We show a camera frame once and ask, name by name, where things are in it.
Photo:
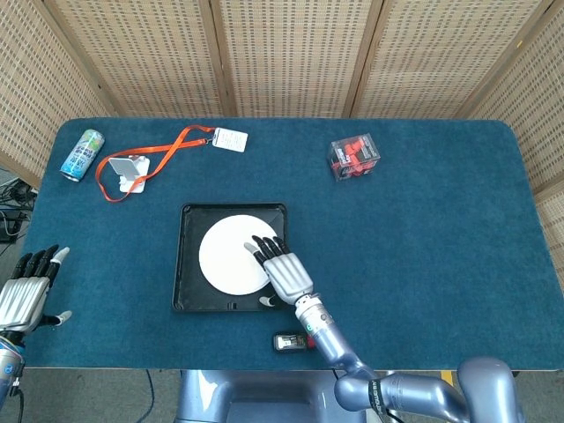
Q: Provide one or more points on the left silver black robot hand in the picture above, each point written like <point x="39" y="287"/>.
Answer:
<point x="20" y="299"/>

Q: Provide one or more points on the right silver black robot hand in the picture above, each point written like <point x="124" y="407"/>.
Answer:
<point x="286" y="275"/>

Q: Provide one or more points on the white round plate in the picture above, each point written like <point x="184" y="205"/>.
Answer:
<point x="224" y="255"/>

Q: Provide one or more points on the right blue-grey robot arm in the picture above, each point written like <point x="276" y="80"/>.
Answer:
<point x="330" y="343"/>

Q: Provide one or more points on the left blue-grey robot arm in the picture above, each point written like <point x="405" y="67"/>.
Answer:
<point x="6" y="374"/>

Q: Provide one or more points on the black plastic tray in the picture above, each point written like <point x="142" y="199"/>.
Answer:
<point x="189" y="264"/>

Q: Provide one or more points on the black bottle with red cap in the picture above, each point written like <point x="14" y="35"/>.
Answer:
<point x="288" y="342"/>

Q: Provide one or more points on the blue-grey robot torso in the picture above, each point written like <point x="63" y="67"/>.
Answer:
<point x="264" y="396"/>

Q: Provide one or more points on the clear box with red toy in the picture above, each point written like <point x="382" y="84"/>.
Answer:
<point x="353" y="158"/>

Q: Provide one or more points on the white ID badge card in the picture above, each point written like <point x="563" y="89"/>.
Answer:
<point x="230" y="140"/>

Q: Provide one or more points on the blue felt table cover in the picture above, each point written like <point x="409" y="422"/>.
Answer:
<point x="440" y="264"/>

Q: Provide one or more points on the blue green drink can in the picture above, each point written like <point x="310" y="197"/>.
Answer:
<point x="83" y="154"/>

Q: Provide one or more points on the white phone stand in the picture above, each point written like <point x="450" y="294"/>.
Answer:
<point x="125" y="169"/>

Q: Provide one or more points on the woven wooden folding screen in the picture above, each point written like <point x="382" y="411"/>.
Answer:
<point x="286" y="57"/>

